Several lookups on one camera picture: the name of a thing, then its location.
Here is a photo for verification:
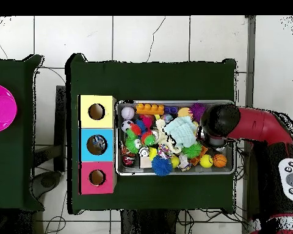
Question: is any green fuzzy toy with eyes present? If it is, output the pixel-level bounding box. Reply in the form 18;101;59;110
181;142;203;159

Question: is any wooden box with three holes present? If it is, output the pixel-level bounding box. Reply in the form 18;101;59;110
77;94;117;195

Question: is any dark grey rounded base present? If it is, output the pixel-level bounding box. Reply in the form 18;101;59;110
31;170;62;199

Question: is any black cable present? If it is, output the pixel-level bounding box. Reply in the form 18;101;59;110
176;209;195;234

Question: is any orange plastic building block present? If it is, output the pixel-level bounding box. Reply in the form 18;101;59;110
136;103;165;116

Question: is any silver mesh bin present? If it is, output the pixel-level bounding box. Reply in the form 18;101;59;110
115;99;236;176

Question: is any small soccer ball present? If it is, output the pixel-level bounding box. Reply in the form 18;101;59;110
120;119;134;133

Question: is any small orange basketball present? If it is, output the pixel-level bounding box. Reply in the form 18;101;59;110
212;153;228;168

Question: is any dark green tablecloth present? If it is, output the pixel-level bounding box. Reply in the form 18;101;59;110
0;54;45;212
65;52;237;215

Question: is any black upright panel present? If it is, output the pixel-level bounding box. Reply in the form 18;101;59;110
54;85;67;172

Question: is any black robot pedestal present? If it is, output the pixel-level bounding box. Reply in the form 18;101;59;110
120;208;179;234

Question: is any purple spiky rubber ball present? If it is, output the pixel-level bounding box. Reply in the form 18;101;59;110
189;102;208;122

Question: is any pink plastic bowl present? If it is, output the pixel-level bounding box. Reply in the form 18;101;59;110
0;83;18;133

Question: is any mint green waffle cloth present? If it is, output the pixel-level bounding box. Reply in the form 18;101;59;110
164;116;198;149

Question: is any yellow smiley ball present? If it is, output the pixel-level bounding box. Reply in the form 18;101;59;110
199;154;214;169

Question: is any small white baseball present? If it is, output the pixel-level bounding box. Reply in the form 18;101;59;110
121;106;136;121

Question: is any multicolour spiky caterpillar toy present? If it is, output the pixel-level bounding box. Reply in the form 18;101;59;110
125;114;154;140

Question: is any blue spiky rubber ball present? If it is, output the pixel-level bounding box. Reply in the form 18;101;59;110
151;155;173;177

